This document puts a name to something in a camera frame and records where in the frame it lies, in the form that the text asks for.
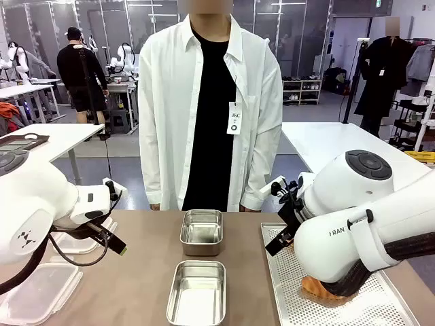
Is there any brown rectangular tray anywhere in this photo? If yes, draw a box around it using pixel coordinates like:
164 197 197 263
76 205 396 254
0 132 51 152

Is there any white side table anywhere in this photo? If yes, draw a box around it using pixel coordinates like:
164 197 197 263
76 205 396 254
0 122 106 186

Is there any orange red garment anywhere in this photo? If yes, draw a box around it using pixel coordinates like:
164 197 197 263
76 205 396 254
0 101 22 134

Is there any black bags pile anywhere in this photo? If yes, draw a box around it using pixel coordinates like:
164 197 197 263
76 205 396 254
324 67 351 95

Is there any man in black clothes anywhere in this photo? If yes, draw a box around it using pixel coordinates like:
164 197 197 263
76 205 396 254
56 26 110 124

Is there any clear plastic clip lid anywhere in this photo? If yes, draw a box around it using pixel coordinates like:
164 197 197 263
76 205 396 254
0 263 84 326
50 217 118 255

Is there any large steel container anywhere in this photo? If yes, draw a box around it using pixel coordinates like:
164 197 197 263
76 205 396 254
165 260 227 326

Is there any mannequin in black coat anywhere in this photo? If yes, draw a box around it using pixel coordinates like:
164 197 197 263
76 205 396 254
353 16 414 137

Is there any black step stool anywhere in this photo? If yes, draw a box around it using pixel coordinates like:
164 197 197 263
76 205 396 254
108 109 133 134

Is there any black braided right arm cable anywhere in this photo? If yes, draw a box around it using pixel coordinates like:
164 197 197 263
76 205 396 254
321 230 435 300

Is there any white background robot on desk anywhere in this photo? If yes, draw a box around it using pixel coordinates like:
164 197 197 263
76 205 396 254
105 42 137 76

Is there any black stand with white top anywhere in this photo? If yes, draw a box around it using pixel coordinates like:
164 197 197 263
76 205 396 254
342 37 370 124

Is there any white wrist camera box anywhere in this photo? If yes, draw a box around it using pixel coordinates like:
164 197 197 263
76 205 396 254
101 177 128 200
260 175 285 197

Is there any white background workbench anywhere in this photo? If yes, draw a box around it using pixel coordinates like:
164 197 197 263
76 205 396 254
0 78 67 124

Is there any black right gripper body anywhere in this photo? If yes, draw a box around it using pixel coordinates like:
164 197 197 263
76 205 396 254
277 181 307 234

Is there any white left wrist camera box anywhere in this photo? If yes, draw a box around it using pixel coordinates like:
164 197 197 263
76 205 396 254
101 177 128 200

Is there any white shoe rack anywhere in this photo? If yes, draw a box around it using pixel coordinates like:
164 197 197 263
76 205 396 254
281 78 324 106

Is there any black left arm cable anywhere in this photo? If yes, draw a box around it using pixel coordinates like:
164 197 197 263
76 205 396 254
47 229 113 268

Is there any small steel container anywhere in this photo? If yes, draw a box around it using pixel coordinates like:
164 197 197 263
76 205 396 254
179 209 224 257

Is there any yellow flat object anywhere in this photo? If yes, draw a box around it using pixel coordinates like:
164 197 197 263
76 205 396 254
403 149 432 164

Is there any white hang tag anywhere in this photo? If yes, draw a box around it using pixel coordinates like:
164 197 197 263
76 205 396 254
226 101 243 135

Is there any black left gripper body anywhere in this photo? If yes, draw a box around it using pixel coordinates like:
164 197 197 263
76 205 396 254
81 219 114 245

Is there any large white table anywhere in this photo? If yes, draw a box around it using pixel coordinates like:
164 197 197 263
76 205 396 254
281 121 433 175

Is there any person in white shirt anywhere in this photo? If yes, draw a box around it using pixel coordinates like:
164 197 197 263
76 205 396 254
137 0 284 213

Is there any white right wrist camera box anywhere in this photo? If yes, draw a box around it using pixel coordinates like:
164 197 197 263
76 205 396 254
260 175 285 197

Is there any grey hanging garment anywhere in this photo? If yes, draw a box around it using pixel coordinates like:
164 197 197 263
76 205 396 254
405 43 435 83

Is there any black utility cart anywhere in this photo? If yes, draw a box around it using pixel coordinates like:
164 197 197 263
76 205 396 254
388 91 435 152

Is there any grey background desk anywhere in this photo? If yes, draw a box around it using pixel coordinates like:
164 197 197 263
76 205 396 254
105 75 139 134

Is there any perforated metal baking tray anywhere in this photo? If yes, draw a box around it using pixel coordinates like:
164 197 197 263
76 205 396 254
260 222 421 326

